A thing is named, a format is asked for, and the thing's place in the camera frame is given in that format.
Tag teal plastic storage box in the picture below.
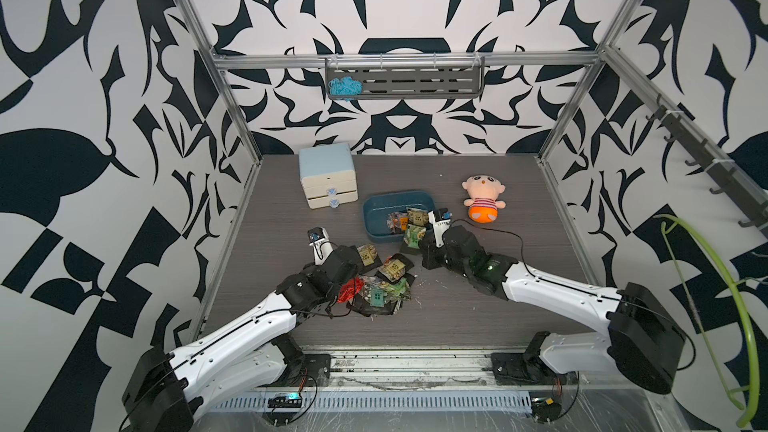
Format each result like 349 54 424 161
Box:
362 190 436 244

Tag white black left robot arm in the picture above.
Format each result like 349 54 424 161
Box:
119 246 364 431

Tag red foil tea bag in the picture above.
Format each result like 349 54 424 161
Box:
337 277 365 303

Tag yellow label tea bag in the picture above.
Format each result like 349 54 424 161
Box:
357 244 380 267

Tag blue crumpled item on shelf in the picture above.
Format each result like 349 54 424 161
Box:
328 76 363 101

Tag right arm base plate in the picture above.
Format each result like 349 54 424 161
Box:
490 352 577 386

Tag green pattern tea bag pile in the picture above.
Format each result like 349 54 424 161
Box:
347 274 415 317

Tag black wall hook rail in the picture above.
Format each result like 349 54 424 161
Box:
646 93 767 236

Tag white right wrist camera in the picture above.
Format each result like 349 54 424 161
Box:
428 208 452 248

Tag grey perforated wall shelf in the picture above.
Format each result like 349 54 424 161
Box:
324 55 485 101

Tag green label tea bag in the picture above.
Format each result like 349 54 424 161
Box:
403 224 427 249

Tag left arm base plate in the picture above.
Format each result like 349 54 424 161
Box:
269 353 331 387

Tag plush doll orange pants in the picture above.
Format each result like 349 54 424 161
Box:
462 175 506 224

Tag small blue cream drawer cabinet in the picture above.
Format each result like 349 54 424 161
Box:
298 143 358 209

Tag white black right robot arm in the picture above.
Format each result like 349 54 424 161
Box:
419 226 688 395

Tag green curved hose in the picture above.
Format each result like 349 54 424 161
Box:
655 213 761 428

